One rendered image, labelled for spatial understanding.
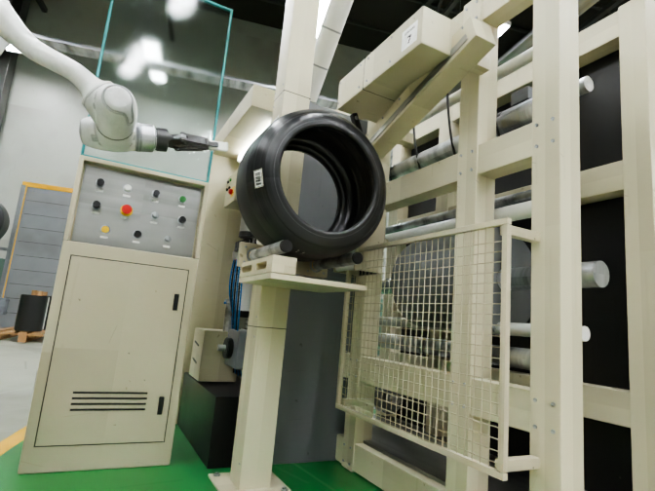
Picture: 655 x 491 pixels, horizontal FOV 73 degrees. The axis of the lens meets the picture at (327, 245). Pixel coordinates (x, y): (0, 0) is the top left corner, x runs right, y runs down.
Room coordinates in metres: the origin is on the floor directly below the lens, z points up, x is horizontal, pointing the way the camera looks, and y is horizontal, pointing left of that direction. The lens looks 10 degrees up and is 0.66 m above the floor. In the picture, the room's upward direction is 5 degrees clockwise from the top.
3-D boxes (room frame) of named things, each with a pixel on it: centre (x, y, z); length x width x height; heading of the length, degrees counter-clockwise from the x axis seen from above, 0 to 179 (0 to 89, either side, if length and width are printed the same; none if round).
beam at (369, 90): (1.69, -0.23, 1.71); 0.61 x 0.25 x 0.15; 27
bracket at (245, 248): (1.83, 0.17, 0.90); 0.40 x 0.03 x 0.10; 117
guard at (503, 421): (1.61, -0.31, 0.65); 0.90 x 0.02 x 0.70; 27
